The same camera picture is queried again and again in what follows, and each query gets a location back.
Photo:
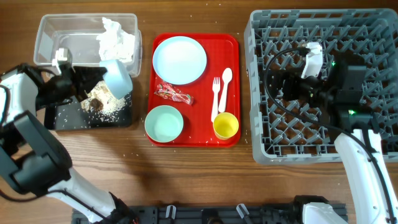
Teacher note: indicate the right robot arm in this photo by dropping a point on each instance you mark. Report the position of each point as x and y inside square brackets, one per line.
[352, 128]

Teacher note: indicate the red snack wrapper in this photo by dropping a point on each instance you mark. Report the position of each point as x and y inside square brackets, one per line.
[169, 92]

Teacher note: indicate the white napkin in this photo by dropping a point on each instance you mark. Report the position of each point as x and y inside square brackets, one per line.
[115, 43]

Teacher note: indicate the grey dishwasher rack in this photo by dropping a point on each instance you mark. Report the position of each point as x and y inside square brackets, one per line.
[278, 137]

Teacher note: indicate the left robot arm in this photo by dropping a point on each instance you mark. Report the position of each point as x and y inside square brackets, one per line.
[35, 161]

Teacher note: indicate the clear plastic bin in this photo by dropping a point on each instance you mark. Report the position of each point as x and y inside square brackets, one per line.
[78, 33]

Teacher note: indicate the light blue plate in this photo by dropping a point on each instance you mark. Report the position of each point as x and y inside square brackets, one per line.
[179, 60]

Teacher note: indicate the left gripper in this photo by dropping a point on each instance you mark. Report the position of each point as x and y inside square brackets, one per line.
[79, 73]

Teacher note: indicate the white plastic fork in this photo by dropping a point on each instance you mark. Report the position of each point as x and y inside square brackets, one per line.
[215, 88]

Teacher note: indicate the black waste tray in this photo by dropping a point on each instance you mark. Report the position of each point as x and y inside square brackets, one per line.
[71, 116]

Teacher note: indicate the rice and food scraps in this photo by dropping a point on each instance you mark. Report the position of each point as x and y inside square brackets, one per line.
[101, 100]

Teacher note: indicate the white plastic spoon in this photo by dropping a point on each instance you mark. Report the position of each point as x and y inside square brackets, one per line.
[226, 78]

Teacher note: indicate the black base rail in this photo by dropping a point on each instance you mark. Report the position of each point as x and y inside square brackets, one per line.
[200, 215]

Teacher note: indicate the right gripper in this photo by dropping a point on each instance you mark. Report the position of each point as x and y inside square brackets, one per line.
[293, 83]

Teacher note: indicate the green bowl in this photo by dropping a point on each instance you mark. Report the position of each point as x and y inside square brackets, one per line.
[163, 123]

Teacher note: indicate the red serving tray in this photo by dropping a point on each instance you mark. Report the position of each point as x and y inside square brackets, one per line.
[222, 51]

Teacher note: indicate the light blue bowl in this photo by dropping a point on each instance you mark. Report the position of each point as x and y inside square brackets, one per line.
[117, 78]

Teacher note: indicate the yellow cup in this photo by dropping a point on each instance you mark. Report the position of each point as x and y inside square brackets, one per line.
[225, 125]

